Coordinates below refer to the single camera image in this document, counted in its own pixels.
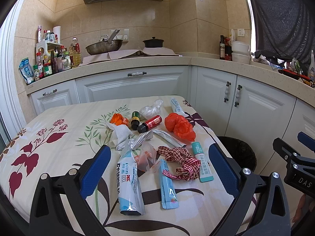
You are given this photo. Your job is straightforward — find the white tissue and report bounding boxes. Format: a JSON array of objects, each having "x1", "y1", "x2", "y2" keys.
[{"x1": 106, "y1": 122, "x2": 133, "y2": 148}]

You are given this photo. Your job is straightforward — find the orange plastic bag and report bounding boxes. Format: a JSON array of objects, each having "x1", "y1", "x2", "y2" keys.
[{"x1": 164, "y1": 113, "x2": 196, "y2": 142}]

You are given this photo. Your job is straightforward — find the yellow cooking oil bottle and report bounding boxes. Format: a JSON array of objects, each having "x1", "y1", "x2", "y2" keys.
[{"x1": 69, "y1": 37, "x2": 81, "y2": 68}]

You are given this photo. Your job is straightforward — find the red black tool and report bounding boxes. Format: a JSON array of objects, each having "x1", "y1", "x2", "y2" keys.
[{"x1": 278, "y1": 69, "x2": 311, "y2": 82}]

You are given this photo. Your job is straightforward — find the green yellow small bottle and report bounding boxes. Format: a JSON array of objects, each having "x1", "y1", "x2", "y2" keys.
[{"x1": 130, "y1": 111, "x2": 140, "y2": 131}]

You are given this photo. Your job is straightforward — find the floral tablecloth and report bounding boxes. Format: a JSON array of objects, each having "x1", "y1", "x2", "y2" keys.
[{"x1": 1, "y1": 96, "x2": 233, "y2": 235}]

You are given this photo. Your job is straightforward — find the pink stove cover cloth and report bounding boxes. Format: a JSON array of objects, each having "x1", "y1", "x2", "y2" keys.
[{"x1": 81, "y1": 47, "x2": 178, "y2": 65}]

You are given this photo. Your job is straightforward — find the red small bottle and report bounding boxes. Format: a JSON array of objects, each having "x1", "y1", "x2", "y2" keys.
[{"x1": 137, "y1": 115, "x2": 162, "y2": 133}]

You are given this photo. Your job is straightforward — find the silver sachet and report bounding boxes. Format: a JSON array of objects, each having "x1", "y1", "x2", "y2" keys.
[{"x1": 153, "y1": 129, "x2": 186, "y2": 148}]

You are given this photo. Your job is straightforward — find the steel wok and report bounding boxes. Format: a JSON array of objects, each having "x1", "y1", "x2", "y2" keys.
[{"x1": 85, "y1": 28, "x2": 123, "y2": 55}]

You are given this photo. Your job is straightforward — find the red checkered ribbon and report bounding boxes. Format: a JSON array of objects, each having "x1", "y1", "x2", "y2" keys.
[{"x1": 157, "y1": 146, "x2": 201, "y2": 181}]

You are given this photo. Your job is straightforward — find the dark window curtain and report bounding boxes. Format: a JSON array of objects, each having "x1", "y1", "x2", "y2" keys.
[{"x1": 250, "y1": 0, "x2": 314, "y2": 72}]

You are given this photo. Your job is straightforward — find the blue white snack bag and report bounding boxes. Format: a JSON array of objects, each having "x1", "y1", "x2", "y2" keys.
[{"x1": 19, "y1": 58, "x2": 34, "y2": 85}]

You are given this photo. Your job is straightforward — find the black trash bin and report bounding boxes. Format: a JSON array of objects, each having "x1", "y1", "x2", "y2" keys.
[{"x1": 218, "y1": 136, "x2": 257, "y2": 172}]

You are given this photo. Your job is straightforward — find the light blue sachet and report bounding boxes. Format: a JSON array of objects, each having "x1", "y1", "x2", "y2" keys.
[{"x1": 158, "y1": 159, "x2": 179, "y2": 209}]

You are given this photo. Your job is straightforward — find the black clay pot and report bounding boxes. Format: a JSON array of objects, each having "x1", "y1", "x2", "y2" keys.
[{"x1": 143, "y1": 37, "x2": 164, "y2": 48}]

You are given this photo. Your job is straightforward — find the dark olive oil bottle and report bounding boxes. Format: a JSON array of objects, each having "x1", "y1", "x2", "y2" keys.
[{"x1": 220, "y1": 35, "x2": 225, "y2": 60}]

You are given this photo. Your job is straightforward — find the small orange wrapper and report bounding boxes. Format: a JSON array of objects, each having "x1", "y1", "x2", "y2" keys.
[{"x1": 110, "y1": 113, "x2": 129, "y2": 126}]

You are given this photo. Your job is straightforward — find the clear plastic bag red print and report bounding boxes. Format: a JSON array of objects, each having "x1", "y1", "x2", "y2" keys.
[{"x1": 137, "y1": 142, "x2": 160, "y2": 173}]

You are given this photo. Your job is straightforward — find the stacked white bowls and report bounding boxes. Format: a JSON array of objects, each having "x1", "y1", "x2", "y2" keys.
[{"x1": 231, "y1": 41, "x2": 251, "y2": 64}]

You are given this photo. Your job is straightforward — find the large white blue tube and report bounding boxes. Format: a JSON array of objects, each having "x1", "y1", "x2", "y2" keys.
[{"x1": 116, "y1": 141, "x2": 145, "y2": 216}]

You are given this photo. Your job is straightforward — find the white spice rack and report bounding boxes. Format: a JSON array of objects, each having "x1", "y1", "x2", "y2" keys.
[{"x1": 36, "y1": 40, "x2": 62, "y2": 61}]

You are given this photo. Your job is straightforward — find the paper towel roll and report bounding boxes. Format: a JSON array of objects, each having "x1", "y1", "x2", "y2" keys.
[{"x1": 53, "y1": 26, "x2": 61, "y2": 44}]

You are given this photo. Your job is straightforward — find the silver foil wrapper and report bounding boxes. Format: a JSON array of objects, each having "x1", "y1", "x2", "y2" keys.
[{"x1": 116, "y1": 131, "x2": 153, "y2": 151}]

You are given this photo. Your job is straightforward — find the white toothpaste tube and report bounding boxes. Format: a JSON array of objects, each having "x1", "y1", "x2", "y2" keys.
[{"x1": 170, "y1": 98, "x2": 187, "y2": 117}]

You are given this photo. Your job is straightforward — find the teal white tube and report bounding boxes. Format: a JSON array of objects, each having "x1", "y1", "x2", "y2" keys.
[{"x1": 192, "y1": 142, "x2": 214, "y2": 183}]

